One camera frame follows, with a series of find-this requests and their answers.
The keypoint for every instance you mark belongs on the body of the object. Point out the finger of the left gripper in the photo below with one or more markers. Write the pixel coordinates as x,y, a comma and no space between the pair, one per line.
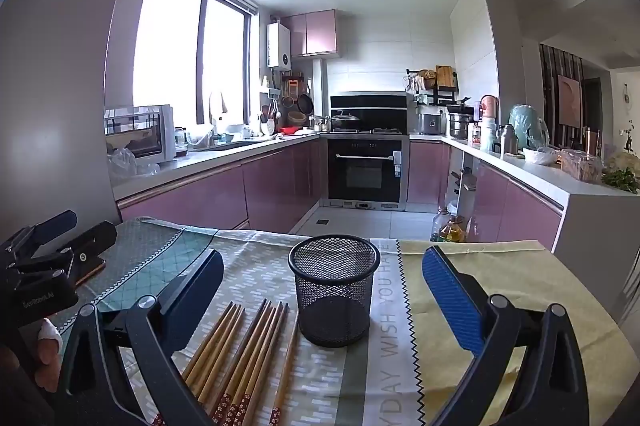
55,223
80,259

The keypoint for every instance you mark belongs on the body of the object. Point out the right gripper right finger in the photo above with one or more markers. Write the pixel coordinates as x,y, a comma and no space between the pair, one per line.
551,386

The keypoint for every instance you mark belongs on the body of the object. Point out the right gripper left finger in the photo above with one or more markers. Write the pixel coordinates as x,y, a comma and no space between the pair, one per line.
94,388

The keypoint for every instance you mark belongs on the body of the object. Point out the wooden chopstick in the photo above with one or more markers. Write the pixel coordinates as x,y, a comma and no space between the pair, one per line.
240,391
221,388
278,403
205,342
214,365
201,367
262,360
224,403

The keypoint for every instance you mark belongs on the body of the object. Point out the black mesh utensil cup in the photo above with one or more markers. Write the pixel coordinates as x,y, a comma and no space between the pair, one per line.
333,276

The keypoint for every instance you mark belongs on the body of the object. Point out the kitchen window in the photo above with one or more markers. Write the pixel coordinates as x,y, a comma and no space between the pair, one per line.
194,55

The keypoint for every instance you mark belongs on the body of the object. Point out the left hand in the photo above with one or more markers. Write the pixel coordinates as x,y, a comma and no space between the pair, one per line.
44,343

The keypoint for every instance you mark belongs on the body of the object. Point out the white microwave oven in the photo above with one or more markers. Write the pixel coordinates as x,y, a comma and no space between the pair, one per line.
147,131

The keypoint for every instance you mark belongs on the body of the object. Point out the patterned tablecloth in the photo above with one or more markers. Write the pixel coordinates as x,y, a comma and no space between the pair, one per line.
407,366

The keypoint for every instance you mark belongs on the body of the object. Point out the cooking oil bottle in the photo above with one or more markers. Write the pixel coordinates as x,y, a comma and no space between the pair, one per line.
453,231

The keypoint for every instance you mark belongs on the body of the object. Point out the green leafy vegetables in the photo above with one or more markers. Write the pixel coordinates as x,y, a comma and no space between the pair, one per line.
621,179

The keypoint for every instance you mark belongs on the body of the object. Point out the clear plastic food container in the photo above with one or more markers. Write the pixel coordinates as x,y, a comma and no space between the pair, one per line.
581,165

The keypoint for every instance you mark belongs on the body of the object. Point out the white bowl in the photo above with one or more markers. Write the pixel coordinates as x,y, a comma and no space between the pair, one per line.
543,156

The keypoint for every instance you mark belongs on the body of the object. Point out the steel vacuum flask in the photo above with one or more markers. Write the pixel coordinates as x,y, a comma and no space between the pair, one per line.
509,140

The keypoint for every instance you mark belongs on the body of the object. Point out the white water heater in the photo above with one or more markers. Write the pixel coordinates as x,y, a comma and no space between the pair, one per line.
278,47

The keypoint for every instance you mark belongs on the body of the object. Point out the black wok on stove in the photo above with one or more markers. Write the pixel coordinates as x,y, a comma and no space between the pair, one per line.
343,121

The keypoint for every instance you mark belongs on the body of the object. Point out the black built-in oven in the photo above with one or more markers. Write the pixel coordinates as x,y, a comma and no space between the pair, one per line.
367,171

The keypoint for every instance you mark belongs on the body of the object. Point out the steel stock pot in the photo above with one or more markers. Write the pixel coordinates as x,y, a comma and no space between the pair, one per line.
459,118

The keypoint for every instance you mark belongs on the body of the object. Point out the pink thermos jug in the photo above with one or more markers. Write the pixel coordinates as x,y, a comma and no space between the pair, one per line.
489,110

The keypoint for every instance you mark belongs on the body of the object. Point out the silver rice cooker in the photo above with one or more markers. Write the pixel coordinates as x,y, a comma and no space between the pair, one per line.
431,120

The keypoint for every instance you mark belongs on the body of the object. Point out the pink upper cabinet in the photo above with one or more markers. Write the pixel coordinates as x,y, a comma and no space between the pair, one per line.
313,34

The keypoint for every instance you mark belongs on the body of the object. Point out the black range hood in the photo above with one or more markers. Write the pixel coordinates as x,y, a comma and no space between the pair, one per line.
385,111

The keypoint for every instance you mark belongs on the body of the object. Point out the black wall rack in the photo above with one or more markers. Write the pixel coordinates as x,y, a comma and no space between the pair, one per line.
436,86

